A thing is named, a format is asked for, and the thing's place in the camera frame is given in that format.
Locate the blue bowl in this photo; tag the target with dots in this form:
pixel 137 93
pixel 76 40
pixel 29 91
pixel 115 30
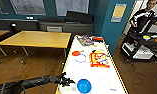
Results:
pixel 84 86

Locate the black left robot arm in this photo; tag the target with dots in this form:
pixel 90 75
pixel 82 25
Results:
pixel 24 83

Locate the clear plastic bowl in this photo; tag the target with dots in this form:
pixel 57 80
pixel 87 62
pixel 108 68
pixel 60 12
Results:
pixel 105 81

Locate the grey tray container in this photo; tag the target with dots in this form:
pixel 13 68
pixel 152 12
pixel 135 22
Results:
pixel 85 40

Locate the small blue white label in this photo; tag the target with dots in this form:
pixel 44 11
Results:
pixel 113 89

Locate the red bowl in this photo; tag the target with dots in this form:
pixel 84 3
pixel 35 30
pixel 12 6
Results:
pixel 98 39

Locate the dark long sofa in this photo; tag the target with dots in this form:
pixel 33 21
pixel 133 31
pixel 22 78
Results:
pixel 27 24

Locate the dark sofa cushion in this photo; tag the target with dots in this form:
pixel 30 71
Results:
pixel 79 16

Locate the black wheeled cart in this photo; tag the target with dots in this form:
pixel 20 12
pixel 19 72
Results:
pixel 140 47

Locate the white box on cart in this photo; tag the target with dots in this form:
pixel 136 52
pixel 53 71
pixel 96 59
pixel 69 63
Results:
pixel 142 51

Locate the yellow object on cart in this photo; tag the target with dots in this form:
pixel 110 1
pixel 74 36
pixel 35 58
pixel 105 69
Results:
pixel 146 37

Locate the person in black jacket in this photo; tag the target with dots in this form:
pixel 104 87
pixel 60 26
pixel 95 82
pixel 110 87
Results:
pixel 144 18

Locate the yellow wall notice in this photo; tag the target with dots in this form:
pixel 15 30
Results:
pixel 118 13

